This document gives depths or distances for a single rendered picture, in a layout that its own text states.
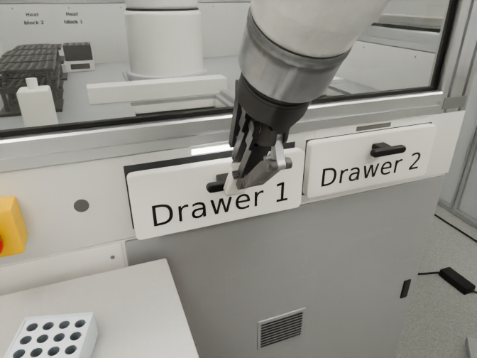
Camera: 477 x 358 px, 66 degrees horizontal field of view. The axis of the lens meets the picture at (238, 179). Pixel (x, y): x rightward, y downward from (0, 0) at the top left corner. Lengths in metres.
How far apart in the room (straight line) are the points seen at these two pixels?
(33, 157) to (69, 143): 0.05
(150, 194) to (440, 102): 0.59
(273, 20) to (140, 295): 0.44
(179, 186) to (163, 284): 0.15
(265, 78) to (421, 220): 0.73
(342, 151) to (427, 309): 1.19
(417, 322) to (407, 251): 0.74
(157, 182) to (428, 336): 1.34
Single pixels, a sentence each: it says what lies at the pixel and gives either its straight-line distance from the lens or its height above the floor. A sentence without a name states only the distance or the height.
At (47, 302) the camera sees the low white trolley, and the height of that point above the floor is 0.76.
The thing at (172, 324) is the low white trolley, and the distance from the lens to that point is 0.55.
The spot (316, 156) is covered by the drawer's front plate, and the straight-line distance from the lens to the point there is 0.68.
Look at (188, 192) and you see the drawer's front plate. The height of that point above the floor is 0.89.
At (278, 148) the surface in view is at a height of 1.02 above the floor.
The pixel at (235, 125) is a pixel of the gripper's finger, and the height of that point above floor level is 1.01.
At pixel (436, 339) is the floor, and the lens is 1.69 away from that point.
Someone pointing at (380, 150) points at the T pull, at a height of 0.91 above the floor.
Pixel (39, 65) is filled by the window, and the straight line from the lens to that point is 0.56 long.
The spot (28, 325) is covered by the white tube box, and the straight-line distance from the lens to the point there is 0.56.
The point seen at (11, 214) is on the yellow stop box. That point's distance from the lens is 0.57.
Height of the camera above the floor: 1.16
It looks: 26 degrees down
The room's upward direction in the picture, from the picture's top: straight up
